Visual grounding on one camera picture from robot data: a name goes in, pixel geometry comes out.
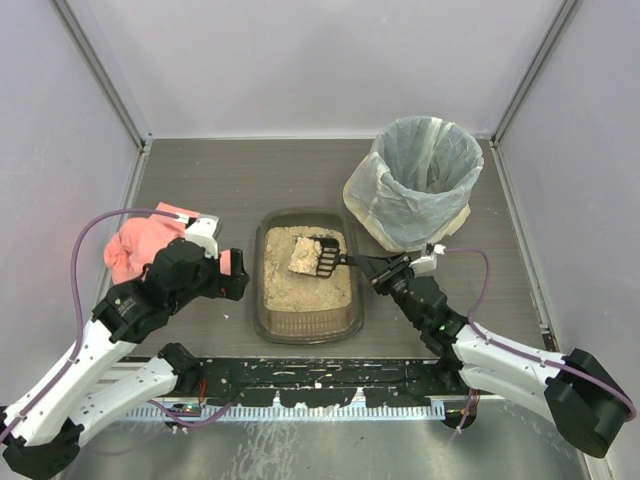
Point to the aluminium corner post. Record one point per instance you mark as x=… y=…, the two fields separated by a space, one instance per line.
x=100 y=73
x=560 y=21

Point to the beige litter clump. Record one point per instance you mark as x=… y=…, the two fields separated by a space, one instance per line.
x=305 y=256

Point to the pink cloth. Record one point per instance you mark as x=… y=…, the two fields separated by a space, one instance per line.
x=137 y=243

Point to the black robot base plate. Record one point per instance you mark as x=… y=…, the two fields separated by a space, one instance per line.
x=262 y=382

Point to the grey plastic litter box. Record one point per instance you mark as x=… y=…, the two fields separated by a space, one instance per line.
x=315 y=326

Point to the black slotted litter scoop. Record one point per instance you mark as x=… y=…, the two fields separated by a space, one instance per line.
x=332 y=257

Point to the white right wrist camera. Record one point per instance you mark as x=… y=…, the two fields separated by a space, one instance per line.
x=427 y=261

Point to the translucent white bin liner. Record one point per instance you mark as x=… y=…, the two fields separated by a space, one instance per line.
x=414 y=185

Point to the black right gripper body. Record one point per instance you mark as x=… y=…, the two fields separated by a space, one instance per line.
x=390 y=271

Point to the right aluminium corner post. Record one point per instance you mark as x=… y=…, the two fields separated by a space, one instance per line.
x=560 y=21

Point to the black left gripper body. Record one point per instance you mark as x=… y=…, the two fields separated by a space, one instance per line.
x=235 y=272

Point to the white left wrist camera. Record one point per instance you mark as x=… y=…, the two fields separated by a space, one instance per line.
x=202 y=231

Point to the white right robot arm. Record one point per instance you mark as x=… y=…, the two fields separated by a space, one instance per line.
x=572 y=391

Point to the left aluminium corner post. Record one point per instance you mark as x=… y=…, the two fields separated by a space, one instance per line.
x=100 y=73

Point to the beige cat litter pellets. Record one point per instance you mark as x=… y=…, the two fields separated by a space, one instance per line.
x=285 y=291

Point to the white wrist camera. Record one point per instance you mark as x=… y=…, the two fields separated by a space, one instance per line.
x=427 y=261
x=202 y=231

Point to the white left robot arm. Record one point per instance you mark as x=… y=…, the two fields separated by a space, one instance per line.
x=44 y=430

